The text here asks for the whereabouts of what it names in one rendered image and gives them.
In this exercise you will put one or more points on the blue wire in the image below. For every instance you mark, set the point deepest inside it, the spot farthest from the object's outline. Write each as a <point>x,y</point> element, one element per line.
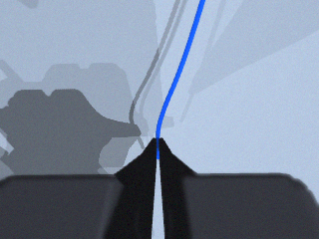
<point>179,70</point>

